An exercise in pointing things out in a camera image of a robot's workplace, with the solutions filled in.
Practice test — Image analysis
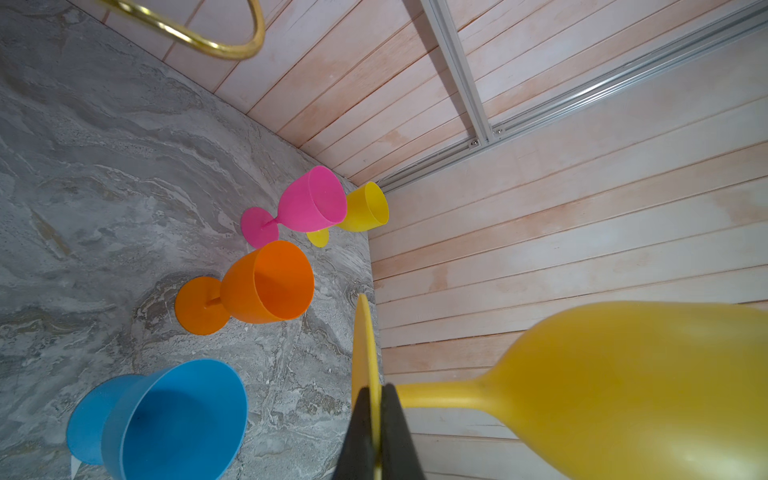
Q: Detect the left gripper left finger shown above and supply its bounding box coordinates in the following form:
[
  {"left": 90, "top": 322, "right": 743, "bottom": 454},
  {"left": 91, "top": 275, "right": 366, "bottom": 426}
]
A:
[{"left": 332, "top": 387, "right": 375, "bottom": 480}]

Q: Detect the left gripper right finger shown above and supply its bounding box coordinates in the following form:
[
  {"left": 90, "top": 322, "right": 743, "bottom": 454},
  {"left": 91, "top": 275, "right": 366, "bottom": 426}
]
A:
[{"left": 381, "top": 384, "right": 426, "bottom": 480}]

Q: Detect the blue wine glass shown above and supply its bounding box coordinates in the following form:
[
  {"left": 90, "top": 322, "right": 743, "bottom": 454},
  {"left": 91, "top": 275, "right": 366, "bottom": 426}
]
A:
[{"left": 66, "top": 359, "right": 249, "bottom": 479}]

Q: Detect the orange wine glass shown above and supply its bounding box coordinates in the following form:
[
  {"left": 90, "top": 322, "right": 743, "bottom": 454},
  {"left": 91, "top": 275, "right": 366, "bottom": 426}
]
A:
[{"left": 174, "top": 240, "right": 315, "bottom": 335}]

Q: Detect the light yellow wine glass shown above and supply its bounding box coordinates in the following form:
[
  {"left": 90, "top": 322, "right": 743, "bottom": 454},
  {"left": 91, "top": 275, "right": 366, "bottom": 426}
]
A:
[{"left": 301, "top": 181, "right": 390, "bottom": 248}]

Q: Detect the pink wine glass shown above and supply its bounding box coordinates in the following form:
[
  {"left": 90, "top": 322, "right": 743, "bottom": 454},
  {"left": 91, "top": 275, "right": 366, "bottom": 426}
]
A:
[{"left": 240, "top": 166, "right": 348, "bottom": 249}]

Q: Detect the dark yellow wine glass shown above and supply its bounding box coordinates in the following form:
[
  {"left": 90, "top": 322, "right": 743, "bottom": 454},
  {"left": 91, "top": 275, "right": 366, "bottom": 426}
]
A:
[{"left": 350, "top": 292, "right": 768, "bottom": 480}]

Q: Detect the gold wine glass rack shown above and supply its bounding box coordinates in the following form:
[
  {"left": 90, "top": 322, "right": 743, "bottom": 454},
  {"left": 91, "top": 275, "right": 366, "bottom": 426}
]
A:
[{"left": 95, "top": 0, "right": 268, "bottom": 61}]

